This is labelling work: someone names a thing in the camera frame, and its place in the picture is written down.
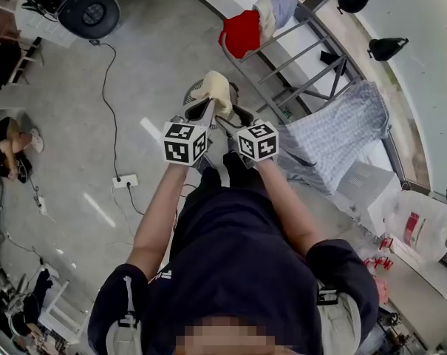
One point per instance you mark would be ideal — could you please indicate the person's dark trousers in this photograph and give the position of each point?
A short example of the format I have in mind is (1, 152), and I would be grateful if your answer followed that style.
(238, 172)

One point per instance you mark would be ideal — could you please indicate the person's left forearm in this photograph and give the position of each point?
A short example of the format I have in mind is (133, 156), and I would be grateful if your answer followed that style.
(156, 213)

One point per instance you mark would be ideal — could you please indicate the white cloth clothes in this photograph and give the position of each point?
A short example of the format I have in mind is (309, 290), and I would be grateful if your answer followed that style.
(268, 15)

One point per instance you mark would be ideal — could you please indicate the person's right forearm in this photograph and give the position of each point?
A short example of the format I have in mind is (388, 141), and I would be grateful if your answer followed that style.
(282, 205)

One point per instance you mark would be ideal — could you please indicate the red clips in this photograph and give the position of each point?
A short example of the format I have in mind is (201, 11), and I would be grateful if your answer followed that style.
(382, 257)

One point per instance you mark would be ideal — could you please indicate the white stool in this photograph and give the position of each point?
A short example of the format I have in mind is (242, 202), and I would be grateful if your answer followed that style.
(57, 309)

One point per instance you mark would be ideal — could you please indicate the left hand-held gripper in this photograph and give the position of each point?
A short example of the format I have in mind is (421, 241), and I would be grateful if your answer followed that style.
(179, 144)

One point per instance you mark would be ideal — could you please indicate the blue checked shirt clothes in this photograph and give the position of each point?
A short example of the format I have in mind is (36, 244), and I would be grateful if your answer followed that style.
(341, 131)

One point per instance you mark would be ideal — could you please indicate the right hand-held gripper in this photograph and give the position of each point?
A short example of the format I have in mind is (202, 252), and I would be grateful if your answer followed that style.
(258, 142)

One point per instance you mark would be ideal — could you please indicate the cream cloth clothes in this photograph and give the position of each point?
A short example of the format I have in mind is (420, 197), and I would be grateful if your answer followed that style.
(218, 89)

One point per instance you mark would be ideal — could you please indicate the red cloth clothes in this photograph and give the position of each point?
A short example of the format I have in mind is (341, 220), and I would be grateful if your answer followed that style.
(241, 32)

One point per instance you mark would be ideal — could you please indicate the person's dark navy shirt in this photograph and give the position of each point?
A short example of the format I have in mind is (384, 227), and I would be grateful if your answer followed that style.
(238, 257)

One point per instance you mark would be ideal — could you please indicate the clear plastic bag red label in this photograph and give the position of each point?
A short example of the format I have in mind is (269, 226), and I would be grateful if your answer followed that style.
(426, 228)

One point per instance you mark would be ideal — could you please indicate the white box appliance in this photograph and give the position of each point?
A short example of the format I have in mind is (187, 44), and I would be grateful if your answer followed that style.
(371, 191)

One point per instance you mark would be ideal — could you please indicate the small white power adapter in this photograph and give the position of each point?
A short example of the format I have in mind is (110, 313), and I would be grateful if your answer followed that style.
(41, 205)

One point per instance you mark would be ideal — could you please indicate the grey round laundry basket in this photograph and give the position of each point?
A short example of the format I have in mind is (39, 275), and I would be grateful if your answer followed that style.
(191, 89)

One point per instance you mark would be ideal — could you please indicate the white panel board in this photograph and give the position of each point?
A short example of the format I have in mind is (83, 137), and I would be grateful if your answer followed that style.
(42, 24)

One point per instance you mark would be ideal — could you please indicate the white power strip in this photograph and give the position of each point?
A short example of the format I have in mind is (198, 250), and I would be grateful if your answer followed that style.
(125, 180)

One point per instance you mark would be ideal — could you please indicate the small black cloth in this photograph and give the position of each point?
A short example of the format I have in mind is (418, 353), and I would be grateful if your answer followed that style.
(328, 57)

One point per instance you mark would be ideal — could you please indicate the white wooden chair frame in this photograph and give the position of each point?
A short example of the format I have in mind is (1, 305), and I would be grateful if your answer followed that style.
(25, 55)

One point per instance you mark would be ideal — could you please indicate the grey metal drying rack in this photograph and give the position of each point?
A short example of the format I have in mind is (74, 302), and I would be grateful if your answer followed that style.
(300, 55)

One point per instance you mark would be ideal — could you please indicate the pale lavender cloth clothes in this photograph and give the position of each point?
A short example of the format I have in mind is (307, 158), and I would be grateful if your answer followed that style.
(284, 9)

